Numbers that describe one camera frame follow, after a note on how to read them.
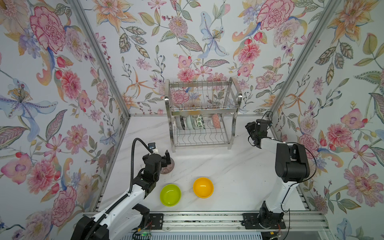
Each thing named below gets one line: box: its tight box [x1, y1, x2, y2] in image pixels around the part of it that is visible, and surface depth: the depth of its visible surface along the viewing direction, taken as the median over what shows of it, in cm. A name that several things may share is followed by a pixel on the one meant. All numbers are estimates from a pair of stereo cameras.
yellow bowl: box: [193, 177, 215, 199], surface depth 84 cm
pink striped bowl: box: [160, 157, 175, 174], surface depth 92 cm
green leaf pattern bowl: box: [194, 114, 206, 130], surface depth 105 cm
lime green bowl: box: [160, 184, 182, 207], surface depth 83 cm
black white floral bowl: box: [212, 113, 221, 129], surface depth 106 cm
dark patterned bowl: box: [175, 115, 186, 130], surface depth 105 cm
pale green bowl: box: [186, 115, 196, 130], surface depth 105 cm
